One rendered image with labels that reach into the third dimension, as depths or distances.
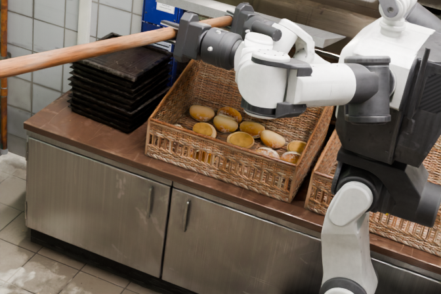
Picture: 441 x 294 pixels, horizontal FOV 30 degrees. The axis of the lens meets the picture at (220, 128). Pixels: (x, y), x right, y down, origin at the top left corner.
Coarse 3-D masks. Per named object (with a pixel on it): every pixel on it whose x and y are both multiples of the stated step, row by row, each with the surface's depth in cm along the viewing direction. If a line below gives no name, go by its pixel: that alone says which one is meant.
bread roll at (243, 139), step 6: (240, 132) 300; (228, 138) 299; (234, 138) 299; (240, 138) 299; (246, 138) 299; (252, 138) 300; (234, 144) 298; (240, 144) 299; (246, 144) 299; (252, 144) 300
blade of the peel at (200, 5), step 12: (156, 0) 257; (168, 0) 256; (180, 0) 254; (192, 0) 277; (204, 0) 284; (204, 12) 253; (216, 12) 251; (300, 24) 278; (312, 36) 243; (324, 36) 264; (336, 36) 270
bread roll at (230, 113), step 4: (220, 108) 316; (224, 108) 314; (228, 108) 314; (232, 108) 315; (220, 112) 314; (224, 112) 313; (228, 112) 313; (232, 112) 313; (236, 112) 314; (224, 116) 313; (228, 116) 312; (232, 116) 312; (236, 116) 313; (240, 116) 314; (236, 120) 313; (240, 120) 314
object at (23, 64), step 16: (224, 16) 237; (144, 32) 186; (160, 32) 192; (176, 32) 200; (64, 48) 153; (80, 48) 157; (96, 48) 163; (112, 48) 169; (128, 48) 177; (0, 64) 133; (16, 64) 137; (32, 64) 141; (48, 64) 146
